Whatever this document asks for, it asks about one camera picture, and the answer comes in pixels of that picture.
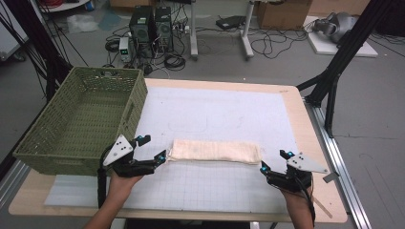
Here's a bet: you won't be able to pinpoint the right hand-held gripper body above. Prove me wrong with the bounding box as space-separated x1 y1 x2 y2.
266 152 330 194

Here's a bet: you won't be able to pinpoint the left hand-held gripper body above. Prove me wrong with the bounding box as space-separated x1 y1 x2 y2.
102 134 158 178

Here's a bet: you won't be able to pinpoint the cream towel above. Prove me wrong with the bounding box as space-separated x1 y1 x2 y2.
167 138 263 166

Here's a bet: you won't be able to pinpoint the person's left hand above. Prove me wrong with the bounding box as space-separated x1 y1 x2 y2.
108 171 145 197

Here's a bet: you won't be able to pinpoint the person's right hand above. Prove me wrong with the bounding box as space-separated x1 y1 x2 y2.
280 186 315 209

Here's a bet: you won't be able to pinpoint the grey tape piece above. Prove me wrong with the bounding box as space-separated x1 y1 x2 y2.
322 172 340 184

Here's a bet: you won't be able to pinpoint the green woven basket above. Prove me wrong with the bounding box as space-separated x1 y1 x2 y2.
12 66 149 177

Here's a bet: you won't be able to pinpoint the white grid mat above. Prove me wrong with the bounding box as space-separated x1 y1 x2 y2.
43 86 301 215

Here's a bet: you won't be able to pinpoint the grey power supply unit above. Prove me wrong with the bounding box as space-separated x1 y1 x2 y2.
117 35 134 63

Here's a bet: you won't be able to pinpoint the large black computer tower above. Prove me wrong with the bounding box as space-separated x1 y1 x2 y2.
128 5 156 59

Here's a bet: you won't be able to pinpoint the slim black computer tower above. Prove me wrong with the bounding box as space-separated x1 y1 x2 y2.
154 6 175 53

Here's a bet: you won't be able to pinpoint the white floor board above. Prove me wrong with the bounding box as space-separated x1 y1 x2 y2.
303 15 379 58

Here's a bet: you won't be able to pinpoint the white desk leg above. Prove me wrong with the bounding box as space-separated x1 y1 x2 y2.
240 0 255 60
188 0 200 60

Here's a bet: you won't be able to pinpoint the clear plastic bag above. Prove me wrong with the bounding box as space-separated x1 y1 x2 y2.
66 13 100 34

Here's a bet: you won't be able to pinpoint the grey headset device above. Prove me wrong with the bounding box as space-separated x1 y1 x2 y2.
311 11 359 44

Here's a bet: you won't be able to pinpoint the brown cardboard box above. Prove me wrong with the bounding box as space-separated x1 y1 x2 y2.
255 0 313 31

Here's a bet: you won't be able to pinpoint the flat black device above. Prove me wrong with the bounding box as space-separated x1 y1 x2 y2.
215 14 246 31

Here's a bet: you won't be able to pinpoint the white cabinet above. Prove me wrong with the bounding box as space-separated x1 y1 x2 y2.
0 0 31 62

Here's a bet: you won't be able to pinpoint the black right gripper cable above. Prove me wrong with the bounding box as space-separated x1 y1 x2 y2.
294 176 317 225

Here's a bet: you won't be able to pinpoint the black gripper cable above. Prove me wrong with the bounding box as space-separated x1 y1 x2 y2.
294 176 317 225
96 148 111 210

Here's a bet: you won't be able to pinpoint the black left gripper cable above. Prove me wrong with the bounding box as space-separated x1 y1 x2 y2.
96 148 111 210

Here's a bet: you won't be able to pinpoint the aluminium rail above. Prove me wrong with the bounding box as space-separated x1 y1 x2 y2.
303 97 373 229

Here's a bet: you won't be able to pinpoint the coiled black cable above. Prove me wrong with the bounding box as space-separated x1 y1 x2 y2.
163 52 187 72

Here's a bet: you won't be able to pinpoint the loose black floor cables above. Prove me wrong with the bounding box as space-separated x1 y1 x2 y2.
249 28 309 60

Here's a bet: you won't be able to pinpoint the black metal stand with cables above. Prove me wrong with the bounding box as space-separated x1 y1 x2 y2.
2 0 74 103

